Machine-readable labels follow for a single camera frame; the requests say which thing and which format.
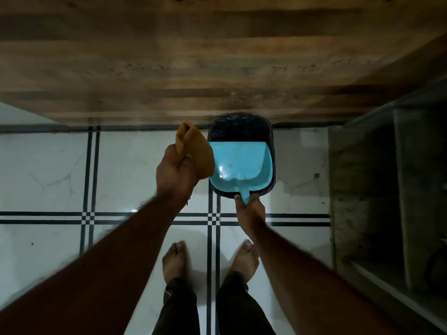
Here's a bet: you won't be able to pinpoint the person's foot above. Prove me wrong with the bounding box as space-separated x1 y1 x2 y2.
162 241 191 285
229 239 260 284

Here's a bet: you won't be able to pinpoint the person's right forearm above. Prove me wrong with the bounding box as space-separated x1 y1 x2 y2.
249 222 400 335

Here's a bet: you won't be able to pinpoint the person's left forearm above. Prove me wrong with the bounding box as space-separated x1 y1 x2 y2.
0 192 190 335

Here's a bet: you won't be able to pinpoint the black trash bin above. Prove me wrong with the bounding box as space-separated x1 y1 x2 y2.
207 113 276 199

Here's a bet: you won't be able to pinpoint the person's right foot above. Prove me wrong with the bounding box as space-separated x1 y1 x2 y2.
229 239 260 284

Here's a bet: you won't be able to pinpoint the person's left hand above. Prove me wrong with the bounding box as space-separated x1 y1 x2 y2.
156 144 200 203

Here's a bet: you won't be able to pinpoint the brown wooden furniture panel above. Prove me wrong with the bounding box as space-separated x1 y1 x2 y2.
0 0 447 127

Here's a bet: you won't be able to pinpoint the person's right hand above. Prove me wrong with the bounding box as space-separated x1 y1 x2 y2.
234 193 266 238

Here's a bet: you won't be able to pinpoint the person's left foot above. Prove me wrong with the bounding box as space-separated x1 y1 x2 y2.
162 241 191 285

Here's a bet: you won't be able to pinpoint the orange cloth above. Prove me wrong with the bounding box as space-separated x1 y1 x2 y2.
175 121 216 181

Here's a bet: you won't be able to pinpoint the grey shelf unit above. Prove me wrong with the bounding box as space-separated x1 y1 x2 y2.
328 76 447 335

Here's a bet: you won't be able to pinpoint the person's black trousers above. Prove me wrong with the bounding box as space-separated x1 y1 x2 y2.
152 271 276 335

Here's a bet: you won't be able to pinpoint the light blue plastic dustpan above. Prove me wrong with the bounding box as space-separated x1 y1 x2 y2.
209 141 274 205

